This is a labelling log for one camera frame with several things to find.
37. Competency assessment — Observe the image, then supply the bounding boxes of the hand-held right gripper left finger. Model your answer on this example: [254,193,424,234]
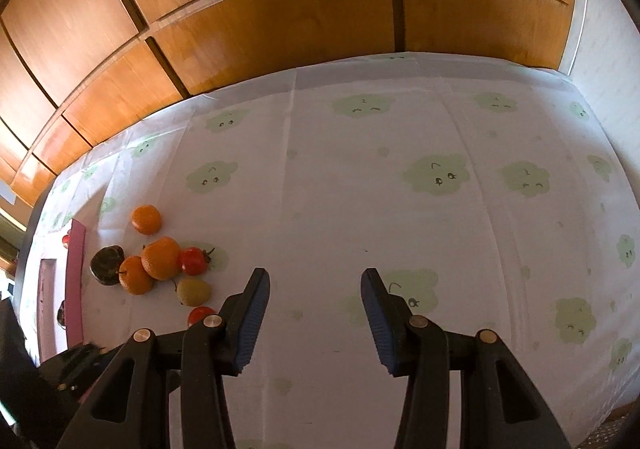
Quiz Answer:
[56,268,271,449]

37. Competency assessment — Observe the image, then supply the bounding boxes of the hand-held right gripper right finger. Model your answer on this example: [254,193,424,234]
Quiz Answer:
[361,268,571,449]

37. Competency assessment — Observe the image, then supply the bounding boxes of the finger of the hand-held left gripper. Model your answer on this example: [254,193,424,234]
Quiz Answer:
[37,343,108,402]

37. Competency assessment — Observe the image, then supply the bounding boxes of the red tomato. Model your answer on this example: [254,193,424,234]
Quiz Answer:
[187,305,219,328]
[178,246,216,276]

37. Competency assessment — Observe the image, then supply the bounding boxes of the yellow green pear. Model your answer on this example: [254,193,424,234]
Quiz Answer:
[173,277,213,307]

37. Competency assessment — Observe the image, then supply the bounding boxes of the pink tray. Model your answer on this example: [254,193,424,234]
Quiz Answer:
[36,218,88,362]

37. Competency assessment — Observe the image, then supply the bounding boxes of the dark brown round fruit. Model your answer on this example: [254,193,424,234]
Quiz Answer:
[90,245,125,286]

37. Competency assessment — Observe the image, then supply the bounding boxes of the large orange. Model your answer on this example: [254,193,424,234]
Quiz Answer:
[141,236,182,281]

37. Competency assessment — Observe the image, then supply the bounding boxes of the small orange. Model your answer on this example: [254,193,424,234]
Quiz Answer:
[131,204,163,236]
[118,255,155,296]

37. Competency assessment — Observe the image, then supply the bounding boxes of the white cloth with green print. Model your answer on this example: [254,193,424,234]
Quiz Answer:
[17,52,640,449]

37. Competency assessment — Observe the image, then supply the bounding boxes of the wooden wardrobe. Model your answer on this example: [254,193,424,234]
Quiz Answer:
[0,0,591,210]

